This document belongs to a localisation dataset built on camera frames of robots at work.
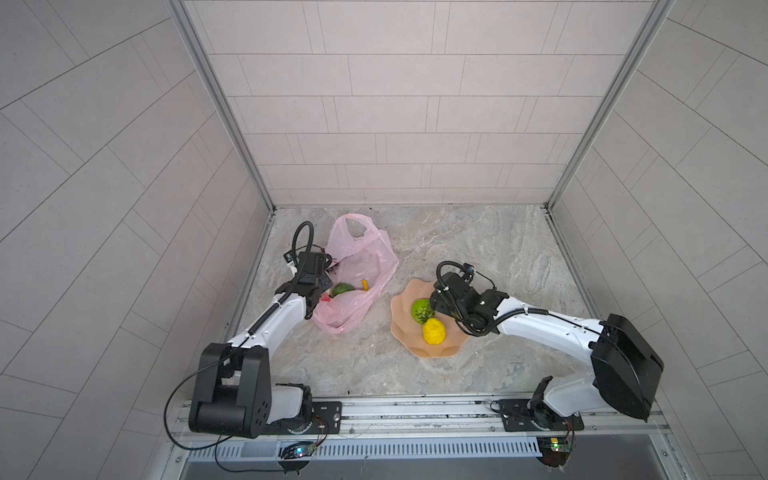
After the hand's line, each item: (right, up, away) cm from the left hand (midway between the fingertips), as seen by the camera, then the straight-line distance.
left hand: (325, 272), depth 90 cm
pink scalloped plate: (+26, -16, -7) cm, 31 cm away
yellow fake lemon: (+32, -14, -10) cm, 36 cm away
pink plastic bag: (+10, +4, +12) cm, 16 cm away
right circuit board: (+58, -38, -22) cm, 73 cm away
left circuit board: (-1, -36, -25) cm, 43 cm away
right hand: (+33, -8, -5) cm, 35 cm away
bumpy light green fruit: (+29, -9, -7) cm, 31 cm away
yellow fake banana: (+12, -5, +4) cm, 13 cm away
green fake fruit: (+5, -5, -1) cm, 7 cm away
